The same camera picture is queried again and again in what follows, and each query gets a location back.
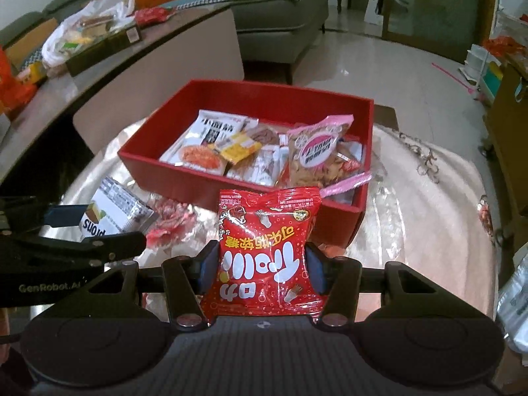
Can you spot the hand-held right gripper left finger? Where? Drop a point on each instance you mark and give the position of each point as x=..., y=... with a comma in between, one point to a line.
x=205, y=268

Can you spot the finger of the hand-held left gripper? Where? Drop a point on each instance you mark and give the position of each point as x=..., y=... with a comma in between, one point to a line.
x=68, y=213
x=119, y=244

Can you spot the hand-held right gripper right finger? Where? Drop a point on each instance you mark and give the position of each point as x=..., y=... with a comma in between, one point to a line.
x=315, y=270

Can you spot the silver white snack packet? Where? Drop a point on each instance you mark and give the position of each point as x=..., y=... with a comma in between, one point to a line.
x=119, y=202

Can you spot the red snack packet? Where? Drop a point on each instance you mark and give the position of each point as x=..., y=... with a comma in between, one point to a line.
x=264, y=231

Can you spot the white snack packet orange print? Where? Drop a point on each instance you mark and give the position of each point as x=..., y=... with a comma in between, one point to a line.
x=194, y=148

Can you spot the red box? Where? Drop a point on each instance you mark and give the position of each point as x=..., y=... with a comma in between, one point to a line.
x=255, y=95

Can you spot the clear wrapped snack packet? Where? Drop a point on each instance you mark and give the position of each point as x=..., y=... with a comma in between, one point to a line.
x=255, y=167

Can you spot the pink snack packet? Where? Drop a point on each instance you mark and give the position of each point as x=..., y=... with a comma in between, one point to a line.
x=313, y=148

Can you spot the small yellow snack packet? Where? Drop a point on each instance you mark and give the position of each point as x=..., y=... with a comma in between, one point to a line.
x=239, y=148

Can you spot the orange red plastic bag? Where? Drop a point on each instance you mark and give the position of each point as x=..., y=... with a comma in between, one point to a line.
x=14, y=82

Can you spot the brown snack packet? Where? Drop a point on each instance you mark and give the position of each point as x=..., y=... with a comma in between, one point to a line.
x=262, y=135

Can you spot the dark flat box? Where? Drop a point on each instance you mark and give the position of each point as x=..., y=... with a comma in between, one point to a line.
x=103, y=49

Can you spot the small wooden table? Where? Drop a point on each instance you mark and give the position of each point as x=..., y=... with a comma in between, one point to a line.
x=387, y=116

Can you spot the large white plastic bag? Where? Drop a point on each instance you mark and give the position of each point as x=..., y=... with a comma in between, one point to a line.
x=82, y=29

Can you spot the silvery plastic bag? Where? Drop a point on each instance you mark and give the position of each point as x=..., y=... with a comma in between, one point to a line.
x=515, y=297

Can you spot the long beige coffee table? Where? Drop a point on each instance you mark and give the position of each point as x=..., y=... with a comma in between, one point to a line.
x=173, y=37

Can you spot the wooden cabinet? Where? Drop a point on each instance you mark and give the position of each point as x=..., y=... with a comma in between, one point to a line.
x=509, y=140

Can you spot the grey sofa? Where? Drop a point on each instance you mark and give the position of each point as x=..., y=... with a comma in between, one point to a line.
x=280, y=37

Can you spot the pink fly swatter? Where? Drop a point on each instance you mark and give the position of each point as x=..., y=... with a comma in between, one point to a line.
x=453, y=76

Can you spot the white stacked containers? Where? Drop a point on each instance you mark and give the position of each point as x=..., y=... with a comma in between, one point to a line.
x=474, y=66

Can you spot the teal box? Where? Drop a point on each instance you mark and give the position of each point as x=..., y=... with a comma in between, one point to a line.
x=493, y=78

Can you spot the wooden framed glass door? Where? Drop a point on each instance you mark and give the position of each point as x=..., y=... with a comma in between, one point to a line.
x=441, y=8

